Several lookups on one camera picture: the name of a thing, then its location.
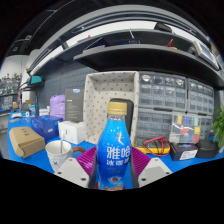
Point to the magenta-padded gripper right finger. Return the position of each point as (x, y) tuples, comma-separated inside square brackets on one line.
[(155, 170)]

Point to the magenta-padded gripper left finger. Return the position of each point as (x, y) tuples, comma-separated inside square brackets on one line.
[(70, 170)]

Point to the blue drink bottle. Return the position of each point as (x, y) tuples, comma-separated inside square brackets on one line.
[(114, 153)]

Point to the white mug with face print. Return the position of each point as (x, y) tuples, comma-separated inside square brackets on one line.
[(56, 160)]

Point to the white spoon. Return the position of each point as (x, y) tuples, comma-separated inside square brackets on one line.
[(62, 141)]

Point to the black box with white label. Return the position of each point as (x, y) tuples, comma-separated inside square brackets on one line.
[(183, 151)]

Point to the small white carton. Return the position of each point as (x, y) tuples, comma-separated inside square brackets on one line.
[(75, 131)]

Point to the dark blue carton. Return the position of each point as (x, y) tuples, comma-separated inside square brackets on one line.
[(46, 126)]

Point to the clear box of coloured parts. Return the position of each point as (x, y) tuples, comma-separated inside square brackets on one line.
[(185, 128)]

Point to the brown cardboard box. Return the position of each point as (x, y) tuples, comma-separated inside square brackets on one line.
[(25, 141)]

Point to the plain black box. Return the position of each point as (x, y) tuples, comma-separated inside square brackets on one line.
[(206, 149)]

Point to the dark grey flat package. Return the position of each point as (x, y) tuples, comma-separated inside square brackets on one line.
[(74, 106)]

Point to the purple plastic bag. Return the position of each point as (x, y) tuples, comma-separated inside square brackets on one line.
[(57, 106)]

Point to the beige perforated tray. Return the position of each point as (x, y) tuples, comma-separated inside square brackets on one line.
[(98, 100)]

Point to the green plant in white pot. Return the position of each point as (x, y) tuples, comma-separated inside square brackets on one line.
[(219, 128)]

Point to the grey small-parts drawer cabinet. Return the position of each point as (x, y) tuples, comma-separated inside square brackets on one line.
[(160, 91), (200, 96)]

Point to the teal lamp head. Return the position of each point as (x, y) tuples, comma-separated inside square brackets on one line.
[(36, 80)]

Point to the long white light bar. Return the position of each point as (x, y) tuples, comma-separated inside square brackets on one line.
[(110, 28)]

